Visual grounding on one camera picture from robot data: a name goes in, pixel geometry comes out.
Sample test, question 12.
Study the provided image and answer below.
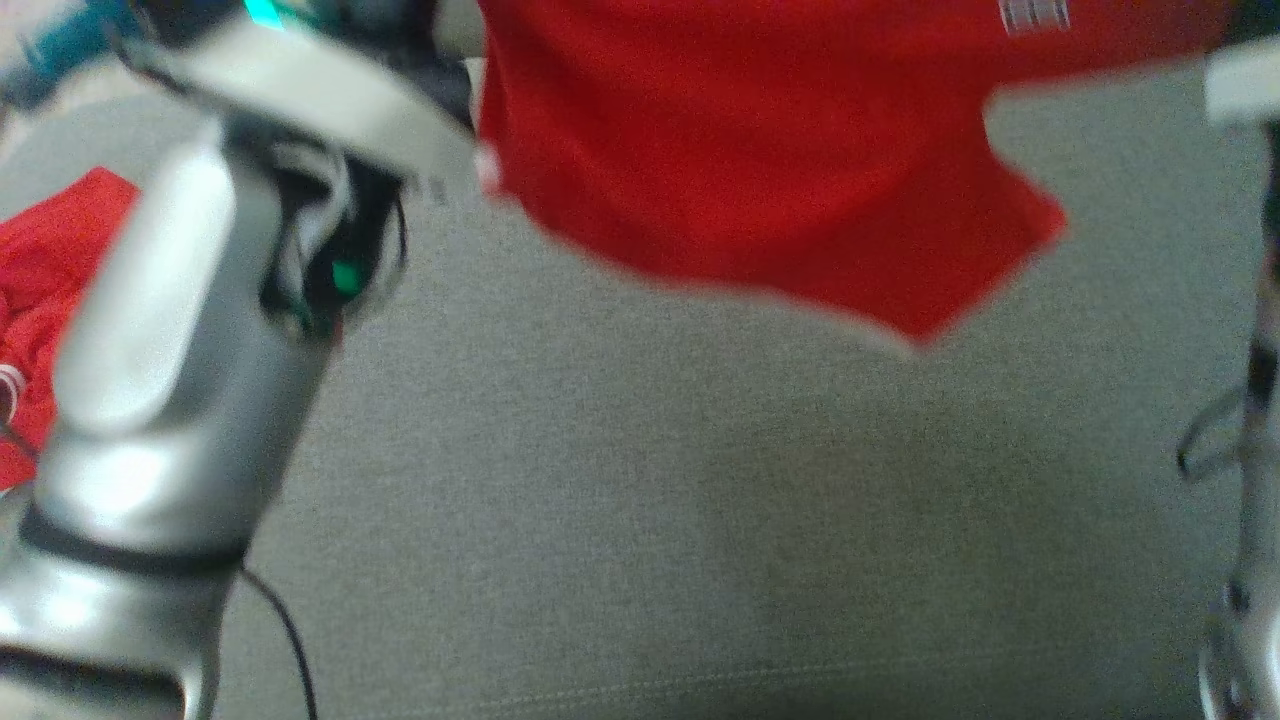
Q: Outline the red garment with white stripe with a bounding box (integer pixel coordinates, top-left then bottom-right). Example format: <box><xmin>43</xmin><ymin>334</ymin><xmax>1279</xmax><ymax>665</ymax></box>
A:
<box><xmin>0</xmin><ymin>165</ymin><xmax>142</xmax><ymax>493</ymax></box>

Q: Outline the red shirt with white sleeves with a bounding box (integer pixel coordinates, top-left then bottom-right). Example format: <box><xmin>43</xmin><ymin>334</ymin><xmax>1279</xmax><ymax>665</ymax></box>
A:
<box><xmin>474</xmin><ymin>0</ymin><xmax>1233</xmax><ymax>348</ymax></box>

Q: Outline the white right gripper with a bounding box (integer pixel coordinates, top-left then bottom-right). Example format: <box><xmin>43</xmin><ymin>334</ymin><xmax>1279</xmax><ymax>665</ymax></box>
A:
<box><xmin>1203</xmin><ymin>37</ymin><xmax>1280</xmax><ymax>128</ymax></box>

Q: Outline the grey sofa seat cushion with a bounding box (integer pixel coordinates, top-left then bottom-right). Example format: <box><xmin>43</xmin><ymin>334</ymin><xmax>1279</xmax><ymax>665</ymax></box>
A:
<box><xmin>0</xmin><ymin>60</ymin><xmax>1280</xmax><ymax>720</ymax></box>

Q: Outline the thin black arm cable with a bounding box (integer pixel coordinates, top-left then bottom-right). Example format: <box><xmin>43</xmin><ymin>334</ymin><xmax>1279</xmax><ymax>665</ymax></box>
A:
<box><xmin>238</xmin><ymin>564</ymin><xmax>320</xmax><ymax>720</ymax></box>

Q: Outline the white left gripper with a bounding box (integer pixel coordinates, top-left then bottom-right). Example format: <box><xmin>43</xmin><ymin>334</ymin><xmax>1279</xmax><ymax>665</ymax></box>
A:
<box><xmin>118</xmin><ymin>20</ymin><xmax>480</xmax><ymax>189</ymax></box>

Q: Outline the left cable with teal plug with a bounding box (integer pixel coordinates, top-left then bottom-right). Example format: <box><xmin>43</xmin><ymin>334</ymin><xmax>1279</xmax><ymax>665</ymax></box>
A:
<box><xmin>0</xmin><ymin>0</ymin><xmax>136</xmax><ymax>106</ymax></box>

